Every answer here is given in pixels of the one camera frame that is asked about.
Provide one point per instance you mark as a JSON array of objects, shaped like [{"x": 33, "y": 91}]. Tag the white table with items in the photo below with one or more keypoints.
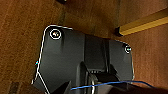
[{"x": 143, "y": 24}]

